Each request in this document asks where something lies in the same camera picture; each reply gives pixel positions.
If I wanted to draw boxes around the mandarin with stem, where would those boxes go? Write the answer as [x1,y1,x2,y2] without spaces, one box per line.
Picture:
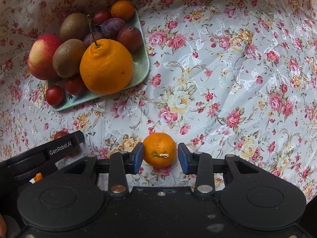
[143,133,177,168]

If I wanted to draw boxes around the person's hand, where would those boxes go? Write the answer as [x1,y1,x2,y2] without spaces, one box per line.
[0,215,7,238]

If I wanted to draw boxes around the black box white interior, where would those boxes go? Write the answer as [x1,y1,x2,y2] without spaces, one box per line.
[29,173,43,184]

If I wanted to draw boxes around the mandarin near tray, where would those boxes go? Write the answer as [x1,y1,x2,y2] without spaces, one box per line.
[33,173,43,183]

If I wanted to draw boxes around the dark plum near tray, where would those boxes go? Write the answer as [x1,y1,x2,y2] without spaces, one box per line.
[53,131,69,140]

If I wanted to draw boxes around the left cherry tomato on tray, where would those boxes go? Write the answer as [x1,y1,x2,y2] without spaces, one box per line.
[46,85,64,106]

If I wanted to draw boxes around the cherry tomato on tray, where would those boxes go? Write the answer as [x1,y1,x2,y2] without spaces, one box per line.
[64,75,86,96]
[46,85,64,106]

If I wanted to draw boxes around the right cherry tomato on tray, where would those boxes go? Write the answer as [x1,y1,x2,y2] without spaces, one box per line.
[64,75,86,96]

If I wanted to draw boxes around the large knobbed orange on tray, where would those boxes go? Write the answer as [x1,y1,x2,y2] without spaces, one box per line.
[79,39,133,95]

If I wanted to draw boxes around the light green tray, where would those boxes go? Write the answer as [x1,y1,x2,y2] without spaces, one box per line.
[47,10,150,111]

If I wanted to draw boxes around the red apple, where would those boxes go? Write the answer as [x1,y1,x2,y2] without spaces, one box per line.
[28,34,62,81]

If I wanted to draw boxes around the front brown kiwi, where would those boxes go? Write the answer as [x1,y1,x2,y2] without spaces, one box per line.
[53,39,86,79]

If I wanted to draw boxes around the brown kiwi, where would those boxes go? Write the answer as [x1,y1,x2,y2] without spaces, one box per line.
[60,12,90,42]
[53,39,86,79]

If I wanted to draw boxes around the small plum behind orange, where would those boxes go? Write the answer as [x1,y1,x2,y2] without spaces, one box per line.
[83,32,104,48]

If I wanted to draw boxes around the reddish plum on tray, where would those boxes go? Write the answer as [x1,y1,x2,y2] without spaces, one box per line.
[117,26,143,53]

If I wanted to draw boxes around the purple plum on tray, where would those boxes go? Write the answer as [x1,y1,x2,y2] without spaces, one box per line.
[100,18,127,40]

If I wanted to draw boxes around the rear brown kiwi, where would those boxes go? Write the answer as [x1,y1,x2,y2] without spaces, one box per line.
[60,12,90,42]

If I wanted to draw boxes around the red tomato rear tray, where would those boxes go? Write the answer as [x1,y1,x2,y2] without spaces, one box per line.
[92,8,112,25]

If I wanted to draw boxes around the small mandarin on tray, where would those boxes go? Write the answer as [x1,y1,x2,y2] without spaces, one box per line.
[110,0,134,22]

